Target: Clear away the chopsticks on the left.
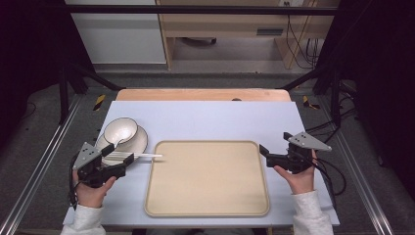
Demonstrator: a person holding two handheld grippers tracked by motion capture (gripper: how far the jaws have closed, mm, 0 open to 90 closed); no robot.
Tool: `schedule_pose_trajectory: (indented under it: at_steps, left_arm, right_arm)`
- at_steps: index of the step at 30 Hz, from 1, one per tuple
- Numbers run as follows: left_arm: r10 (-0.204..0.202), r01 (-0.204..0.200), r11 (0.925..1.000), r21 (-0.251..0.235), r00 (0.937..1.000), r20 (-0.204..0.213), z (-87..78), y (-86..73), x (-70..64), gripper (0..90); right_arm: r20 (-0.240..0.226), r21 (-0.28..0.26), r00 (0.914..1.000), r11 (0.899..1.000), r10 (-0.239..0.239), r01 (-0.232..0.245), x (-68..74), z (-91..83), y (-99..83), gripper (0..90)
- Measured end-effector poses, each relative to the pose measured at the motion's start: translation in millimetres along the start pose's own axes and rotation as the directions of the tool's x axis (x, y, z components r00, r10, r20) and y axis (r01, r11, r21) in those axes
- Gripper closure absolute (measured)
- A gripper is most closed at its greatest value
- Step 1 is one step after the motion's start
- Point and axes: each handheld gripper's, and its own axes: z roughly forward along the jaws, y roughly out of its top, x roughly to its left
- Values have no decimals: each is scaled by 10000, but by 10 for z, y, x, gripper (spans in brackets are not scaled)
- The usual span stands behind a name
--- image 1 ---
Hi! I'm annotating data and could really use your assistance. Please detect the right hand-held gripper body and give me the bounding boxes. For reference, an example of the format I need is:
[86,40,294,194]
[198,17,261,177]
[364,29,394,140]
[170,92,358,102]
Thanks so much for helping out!
[265,131,334,175]

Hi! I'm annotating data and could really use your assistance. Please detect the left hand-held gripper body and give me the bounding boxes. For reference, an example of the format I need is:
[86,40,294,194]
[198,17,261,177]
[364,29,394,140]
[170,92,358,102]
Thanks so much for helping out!
[72,141,128,189]

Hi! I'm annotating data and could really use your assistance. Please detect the white spoon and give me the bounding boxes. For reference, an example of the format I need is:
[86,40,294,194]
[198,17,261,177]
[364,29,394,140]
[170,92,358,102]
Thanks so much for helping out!
[104,151,163,162]
[111,129,135,149]

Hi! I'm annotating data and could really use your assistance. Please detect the person's right hand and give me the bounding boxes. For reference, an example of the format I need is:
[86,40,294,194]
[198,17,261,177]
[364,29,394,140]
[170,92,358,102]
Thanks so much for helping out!
[273,149,318,196]

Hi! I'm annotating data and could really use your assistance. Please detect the person's left hand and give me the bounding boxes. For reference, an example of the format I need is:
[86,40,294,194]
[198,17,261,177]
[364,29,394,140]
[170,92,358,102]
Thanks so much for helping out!
[72,169,117,210]

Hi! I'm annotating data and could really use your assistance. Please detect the white plate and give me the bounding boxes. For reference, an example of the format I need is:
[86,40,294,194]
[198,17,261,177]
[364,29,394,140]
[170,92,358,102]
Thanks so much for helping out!
[95,124,149,166]

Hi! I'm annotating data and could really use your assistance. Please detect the white bowl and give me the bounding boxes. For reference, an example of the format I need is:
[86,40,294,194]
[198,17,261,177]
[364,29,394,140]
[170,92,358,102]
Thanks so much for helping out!
[103,117,139,147]

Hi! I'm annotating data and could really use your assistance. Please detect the black metal stand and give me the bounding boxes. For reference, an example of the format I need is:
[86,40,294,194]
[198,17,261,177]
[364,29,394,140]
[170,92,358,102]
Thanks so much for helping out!
[276,63,344,129]
[58,60,126,125]

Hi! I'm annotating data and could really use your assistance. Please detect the pale blue table board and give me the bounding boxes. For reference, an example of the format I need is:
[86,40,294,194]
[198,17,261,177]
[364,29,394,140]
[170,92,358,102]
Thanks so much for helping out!
[63,100,341,228]

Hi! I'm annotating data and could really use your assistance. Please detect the beige tray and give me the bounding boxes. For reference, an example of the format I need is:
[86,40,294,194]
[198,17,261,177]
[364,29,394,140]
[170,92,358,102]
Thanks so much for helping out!
[144,139,271,218]

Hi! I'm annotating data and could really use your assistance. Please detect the black curtain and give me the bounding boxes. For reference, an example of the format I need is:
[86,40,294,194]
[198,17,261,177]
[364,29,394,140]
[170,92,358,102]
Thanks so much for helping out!
[312,0,415,200]
[0,0,96,145]

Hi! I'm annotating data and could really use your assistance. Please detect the white cabinet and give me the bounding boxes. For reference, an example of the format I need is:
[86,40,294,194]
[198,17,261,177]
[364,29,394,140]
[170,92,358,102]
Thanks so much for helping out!
[64,0,167,66]

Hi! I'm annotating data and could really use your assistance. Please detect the wooden desk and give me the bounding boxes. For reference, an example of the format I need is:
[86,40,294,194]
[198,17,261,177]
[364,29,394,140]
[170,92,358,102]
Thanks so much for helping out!
[156,0,341,71]

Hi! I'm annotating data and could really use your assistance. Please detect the left hand-held gripper cable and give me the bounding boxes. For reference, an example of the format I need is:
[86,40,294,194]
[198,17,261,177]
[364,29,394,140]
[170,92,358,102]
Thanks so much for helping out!
[67,152,81,210]

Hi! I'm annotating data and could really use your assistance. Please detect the hand-held gripper cable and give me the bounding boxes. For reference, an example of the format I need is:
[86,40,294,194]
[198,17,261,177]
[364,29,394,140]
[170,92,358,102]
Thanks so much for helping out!
[67,152,81,210]
[311,156,347,198]

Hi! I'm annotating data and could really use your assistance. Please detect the right hand-held gripper cable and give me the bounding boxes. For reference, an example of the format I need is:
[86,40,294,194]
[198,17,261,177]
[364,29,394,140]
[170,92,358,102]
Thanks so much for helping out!
[311,156,347,198]

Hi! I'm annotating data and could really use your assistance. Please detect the black floor cables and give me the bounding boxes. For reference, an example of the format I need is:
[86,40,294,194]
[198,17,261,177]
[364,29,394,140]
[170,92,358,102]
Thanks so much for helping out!
[304,81,358,145]

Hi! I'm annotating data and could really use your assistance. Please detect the aluminium rail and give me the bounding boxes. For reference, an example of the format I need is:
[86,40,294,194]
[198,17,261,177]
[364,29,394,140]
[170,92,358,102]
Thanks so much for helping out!
[0,94,83,235]
[317,96,396,235]

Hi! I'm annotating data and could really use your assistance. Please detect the black hanging cables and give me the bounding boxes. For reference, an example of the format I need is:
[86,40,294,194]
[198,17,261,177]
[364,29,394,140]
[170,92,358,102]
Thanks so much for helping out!
[283,1,322,71]

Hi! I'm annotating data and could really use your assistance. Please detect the black frame crossbar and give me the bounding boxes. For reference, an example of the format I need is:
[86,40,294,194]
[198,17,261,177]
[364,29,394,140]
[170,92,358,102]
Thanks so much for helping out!
[64,4,339,17]

